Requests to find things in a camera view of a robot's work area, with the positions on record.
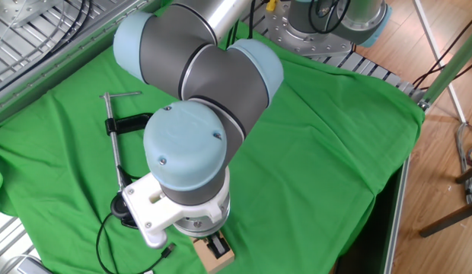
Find green frame pole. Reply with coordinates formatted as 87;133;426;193
421;22;472;110

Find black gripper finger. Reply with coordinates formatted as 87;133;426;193
206;229;232;260

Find thin white pole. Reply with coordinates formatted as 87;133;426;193
412;0;468;123

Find light wooden block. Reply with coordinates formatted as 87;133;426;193
191;230;236;274

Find black metal C-clamp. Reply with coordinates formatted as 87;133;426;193
99;91;155;230

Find silver mounting plate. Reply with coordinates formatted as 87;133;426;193
0;0;68;30

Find grey cable bundle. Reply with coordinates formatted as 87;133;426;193
454;121;472;209

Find flat silver device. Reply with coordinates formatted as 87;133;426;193
15;253;53;274

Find green cloth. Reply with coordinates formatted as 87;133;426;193
0;3;426;274

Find round black docking station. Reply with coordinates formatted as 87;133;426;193
95;191;177;274

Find brown wooden chair leg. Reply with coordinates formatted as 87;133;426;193
418;197;472;239
454;163;472;185

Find thin black floor cables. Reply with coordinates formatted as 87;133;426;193
412;10;472;91

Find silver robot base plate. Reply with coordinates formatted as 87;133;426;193
265;0;356;59

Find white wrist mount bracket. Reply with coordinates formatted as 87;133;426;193
121;166;232;250

